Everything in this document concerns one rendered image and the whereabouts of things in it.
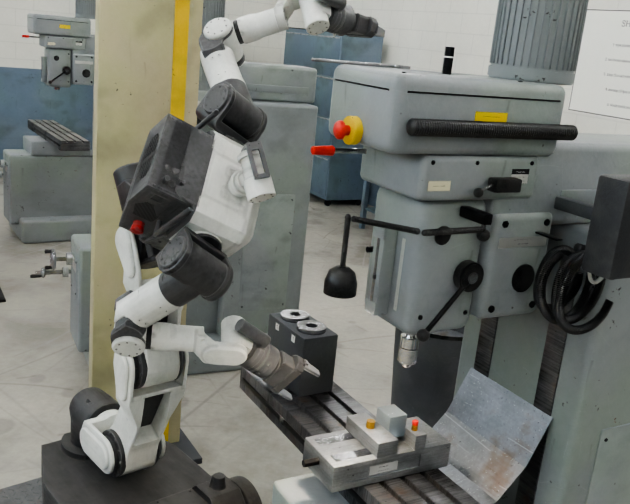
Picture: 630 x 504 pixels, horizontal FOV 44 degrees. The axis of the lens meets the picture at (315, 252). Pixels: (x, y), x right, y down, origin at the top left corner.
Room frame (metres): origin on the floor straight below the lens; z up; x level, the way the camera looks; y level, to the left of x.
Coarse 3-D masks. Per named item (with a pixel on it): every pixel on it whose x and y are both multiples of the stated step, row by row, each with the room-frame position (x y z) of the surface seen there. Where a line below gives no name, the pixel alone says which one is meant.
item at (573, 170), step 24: (576, 144) 1.84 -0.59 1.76; (600, 144) 1.89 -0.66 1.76; (624, 144) 1.93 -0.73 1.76; (552, 168) 1.79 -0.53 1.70; (576, 168) 1.83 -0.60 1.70; (600, 168) 1.88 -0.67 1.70; (624, 168) 1.92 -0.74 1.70; (552, 192) 1.80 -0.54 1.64; (576, 192) 1.84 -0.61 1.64; (552, 216) 1.81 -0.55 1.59; (576, 216) 1.85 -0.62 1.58
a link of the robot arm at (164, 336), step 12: (156, 324) 1.77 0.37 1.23; (168, 324) 1.78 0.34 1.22; (144, 336) 1.72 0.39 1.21; (156, 336) 1.75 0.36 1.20; (168, 336) 1.76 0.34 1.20; (180, 336) 1.77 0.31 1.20; (192, 336) 1.77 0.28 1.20; (156, 348) 1.75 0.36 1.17; (168, 348) 1.76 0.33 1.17; (180, 348) 1.77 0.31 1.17; (192, 348) 1.77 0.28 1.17
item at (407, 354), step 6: (402, 342) 1.74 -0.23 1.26; (402, 348) 1.74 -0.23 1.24; (408, 348) 1.73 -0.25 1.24; (414, 348) 1.74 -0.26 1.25; (402, 354) 1.74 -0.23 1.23; (408, 354) 1.73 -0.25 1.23; (414, 354) 1.74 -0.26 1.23; (402, 360) 1.74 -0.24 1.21; (408, 360) 1.73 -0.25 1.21; (414, 360) 1.74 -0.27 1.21
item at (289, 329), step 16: (272, 320) 2.26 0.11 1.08; (288, 320) 2.23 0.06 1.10; (304, 320) 2.22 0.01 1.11; (272, 336) 2.26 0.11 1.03; (288, 336) 2.18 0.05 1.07; (304, 336) 2.12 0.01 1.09; (320, 336) 2.13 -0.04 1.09; (336, 336) 2.16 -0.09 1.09; (288, 352) 2.17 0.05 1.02; (304, 352) 2.10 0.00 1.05; (320, 352) 2.13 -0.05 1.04; (320, 368) 2.14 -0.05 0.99; (304, 384) 2.11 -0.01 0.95; (320, 384) 2.14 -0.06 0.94
